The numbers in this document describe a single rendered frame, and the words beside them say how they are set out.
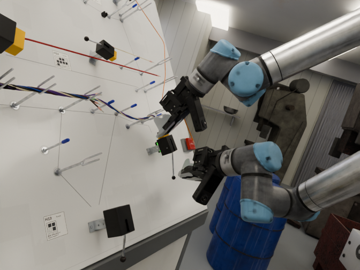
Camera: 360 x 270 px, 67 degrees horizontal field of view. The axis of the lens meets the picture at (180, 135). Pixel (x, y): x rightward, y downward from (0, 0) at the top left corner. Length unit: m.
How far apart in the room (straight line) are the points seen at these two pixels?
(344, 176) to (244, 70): 0.31
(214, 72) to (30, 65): 0.46
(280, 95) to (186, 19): 2.36
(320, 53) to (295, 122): 5.27
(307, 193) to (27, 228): 0.61
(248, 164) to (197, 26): 5.07
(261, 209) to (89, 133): 0.48
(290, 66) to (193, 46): 4.96
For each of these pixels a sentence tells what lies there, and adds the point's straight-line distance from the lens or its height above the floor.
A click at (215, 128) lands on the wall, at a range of 6.76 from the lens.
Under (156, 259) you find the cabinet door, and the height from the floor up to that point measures 0.70.
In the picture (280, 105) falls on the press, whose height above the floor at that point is 1.67.
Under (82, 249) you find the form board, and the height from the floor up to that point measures 0.90.
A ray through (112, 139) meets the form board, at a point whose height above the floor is 1.11.
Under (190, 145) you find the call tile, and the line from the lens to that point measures 1.13.
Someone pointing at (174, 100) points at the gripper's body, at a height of 1.27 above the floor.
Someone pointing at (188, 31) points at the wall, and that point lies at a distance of 5.65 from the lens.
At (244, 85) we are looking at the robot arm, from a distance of 0.62.
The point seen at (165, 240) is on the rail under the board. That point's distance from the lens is 0.96.
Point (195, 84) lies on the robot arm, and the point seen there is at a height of 1.34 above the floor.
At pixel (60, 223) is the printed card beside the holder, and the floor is 0.96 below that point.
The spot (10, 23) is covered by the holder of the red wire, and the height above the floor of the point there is 1.33.
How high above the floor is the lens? 1.30
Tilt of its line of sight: 8 degrees down
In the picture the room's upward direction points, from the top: 18 degrees clockwise
